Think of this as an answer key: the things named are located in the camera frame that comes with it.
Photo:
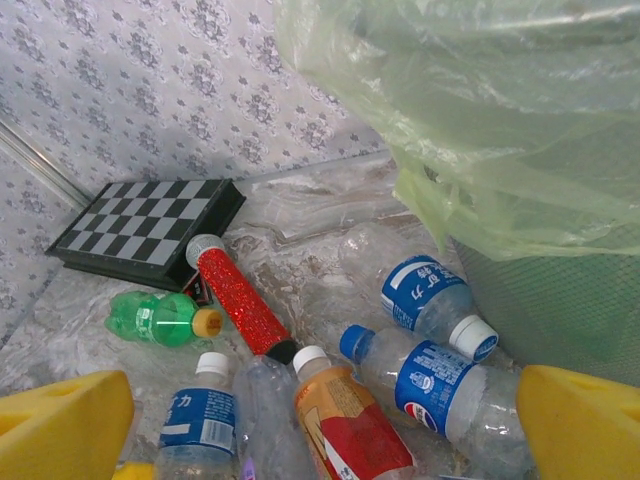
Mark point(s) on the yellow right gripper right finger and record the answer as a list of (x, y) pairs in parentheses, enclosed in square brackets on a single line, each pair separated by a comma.
[(585, 430)]

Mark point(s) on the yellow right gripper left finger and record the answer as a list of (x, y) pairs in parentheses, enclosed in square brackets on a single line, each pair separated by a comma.
[(60, 430)]

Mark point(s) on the blue label bottle white cap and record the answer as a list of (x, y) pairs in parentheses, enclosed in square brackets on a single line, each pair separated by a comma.
[(200, 420), (425, 295)]

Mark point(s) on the green bottle yellow cap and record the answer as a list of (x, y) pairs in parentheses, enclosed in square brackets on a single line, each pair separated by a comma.
[(150, 320)]

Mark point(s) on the blue cap bottle logo label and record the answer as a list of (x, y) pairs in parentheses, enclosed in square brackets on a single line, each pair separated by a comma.
[(435, 390)]

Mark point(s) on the clear bottle purple label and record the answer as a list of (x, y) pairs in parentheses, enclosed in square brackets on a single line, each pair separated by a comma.
[(270, 415)]

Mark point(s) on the orange bottle red label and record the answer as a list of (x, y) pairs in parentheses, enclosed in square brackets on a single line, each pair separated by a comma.
[(345, 425)]

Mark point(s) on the green mesh waste bin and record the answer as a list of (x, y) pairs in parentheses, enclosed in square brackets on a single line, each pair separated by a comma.
[(550, 310)]

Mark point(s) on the pale green plastic bin liner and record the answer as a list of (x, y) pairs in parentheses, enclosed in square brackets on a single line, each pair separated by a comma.
[(475, 100)]

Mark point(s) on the small red black triangle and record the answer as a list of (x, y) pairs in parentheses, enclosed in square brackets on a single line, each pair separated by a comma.
[(197, 292)]

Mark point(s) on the black grey chessboard box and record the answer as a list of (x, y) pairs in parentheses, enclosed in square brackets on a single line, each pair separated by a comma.
[(145, 225)]

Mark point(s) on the red glitter tube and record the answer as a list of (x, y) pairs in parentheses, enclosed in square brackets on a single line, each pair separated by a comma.
[(240, 300)]

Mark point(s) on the aluminium frame post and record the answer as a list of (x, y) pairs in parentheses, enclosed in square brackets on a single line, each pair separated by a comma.
[(40, 165)]

